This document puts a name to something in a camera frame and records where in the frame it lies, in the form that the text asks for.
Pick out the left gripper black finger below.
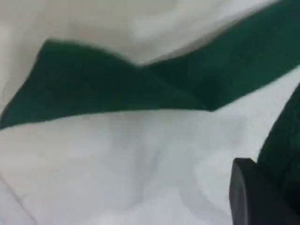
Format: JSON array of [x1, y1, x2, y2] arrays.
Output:
[[229, 158, 300, 225]]

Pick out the white canvas bag green handles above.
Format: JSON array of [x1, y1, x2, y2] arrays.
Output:
[[0, 0, 300, 225]]

